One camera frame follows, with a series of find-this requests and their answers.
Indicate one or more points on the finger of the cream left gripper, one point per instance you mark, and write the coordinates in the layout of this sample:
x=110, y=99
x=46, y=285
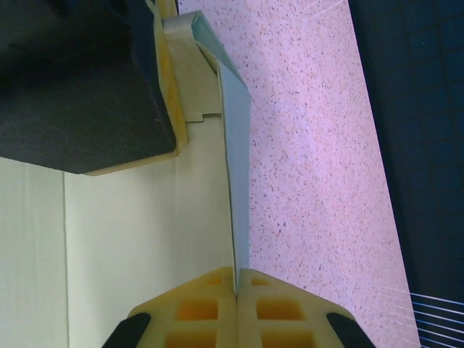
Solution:
x=168, y=7
x=90, y=116

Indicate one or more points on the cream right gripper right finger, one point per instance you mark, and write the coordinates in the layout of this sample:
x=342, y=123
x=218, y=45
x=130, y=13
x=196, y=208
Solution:
x=315, y=308

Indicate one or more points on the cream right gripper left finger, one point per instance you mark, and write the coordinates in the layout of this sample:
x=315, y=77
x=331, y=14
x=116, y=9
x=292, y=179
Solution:
x=156, y=308

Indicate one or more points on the green paper box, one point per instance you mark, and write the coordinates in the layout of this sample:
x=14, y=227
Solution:
x=145, y=235

